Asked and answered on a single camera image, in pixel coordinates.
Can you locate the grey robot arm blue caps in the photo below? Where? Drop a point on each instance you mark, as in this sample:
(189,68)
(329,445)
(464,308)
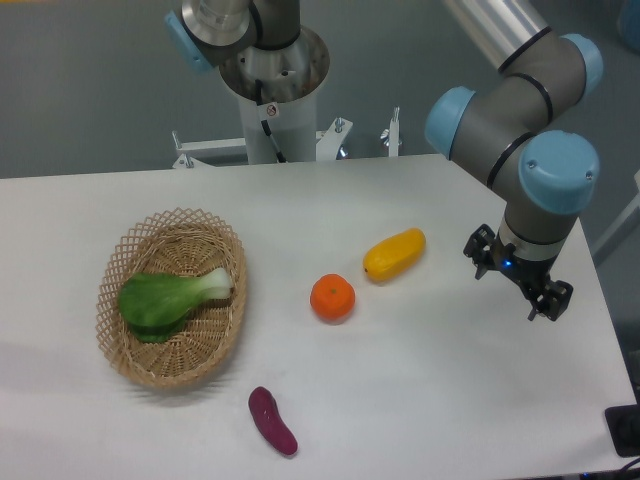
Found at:
(504,139)

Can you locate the black device at table edge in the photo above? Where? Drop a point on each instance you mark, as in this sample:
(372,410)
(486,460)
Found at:
(623,425)

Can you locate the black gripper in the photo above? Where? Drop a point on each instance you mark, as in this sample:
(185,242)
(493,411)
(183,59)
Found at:
(548,298)

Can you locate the orange mandarin fruit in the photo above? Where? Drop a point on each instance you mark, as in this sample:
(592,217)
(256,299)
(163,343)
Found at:
(332,298)

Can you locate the white metal base frame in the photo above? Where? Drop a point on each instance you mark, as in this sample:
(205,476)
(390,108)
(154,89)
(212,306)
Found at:
(329,146)

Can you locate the woven wicker basket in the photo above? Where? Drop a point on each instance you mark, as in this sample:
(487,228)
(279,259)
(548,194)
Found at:
(182,242)

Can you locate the purple sweet potato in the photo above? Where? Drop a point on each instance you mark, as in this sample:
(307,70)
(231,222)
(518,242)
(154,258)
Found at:
(267,419)

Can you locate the green bok choy vegetable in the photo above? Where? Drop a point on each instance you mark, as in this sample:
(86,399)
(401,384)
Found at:
(156,306)

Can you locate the yellow mango fruit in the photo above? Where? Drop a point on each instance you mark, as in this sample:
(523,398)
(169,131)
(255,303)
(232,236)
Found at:
(394,255)

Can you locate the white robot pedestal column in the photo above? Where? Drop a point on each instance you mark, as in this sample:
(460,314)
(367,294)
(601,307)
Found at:
(276,91)

